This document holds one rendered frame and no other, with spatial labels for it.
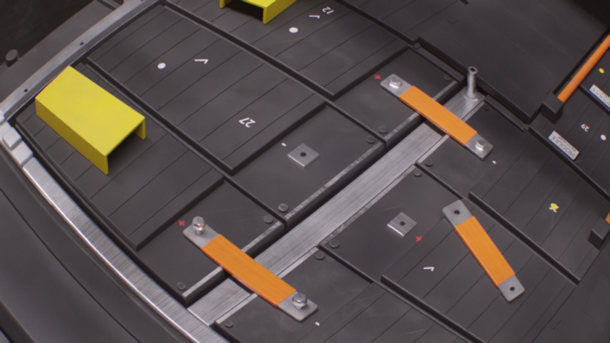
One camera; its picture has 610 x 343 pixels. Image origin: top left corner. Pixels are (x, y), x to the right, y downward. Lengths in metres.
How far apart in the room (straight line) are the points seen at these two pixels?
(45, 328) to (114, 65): 0.48
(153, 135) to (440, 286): 0.34
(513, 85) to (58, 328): 0.67
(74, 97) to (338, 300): 0.38
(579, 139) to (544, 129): 0.06
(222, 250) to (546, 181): 0.36
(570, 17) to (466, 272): 0.52
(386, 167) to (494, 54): 0.23
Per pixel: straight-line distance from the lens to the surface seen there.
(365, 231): 1.25
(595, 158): 1.37
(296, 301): 1.17
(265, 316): 1.18
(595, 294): 1.21
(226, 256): 1.22
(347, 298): 1.20
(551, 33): 1.53
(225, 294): 1.21
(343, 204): 1.28
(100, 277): 1.06
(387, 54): 1.42
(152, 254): 1.23
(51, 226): 1.11
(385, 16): 1.47
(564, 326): 1.18
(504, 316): 1.18
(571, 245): 1.26
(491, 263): 1.21
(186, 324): 1.17
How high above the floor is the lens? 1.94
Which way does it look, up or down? 47 degrees down
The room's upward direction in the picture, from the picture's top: 3 degrees clockwise
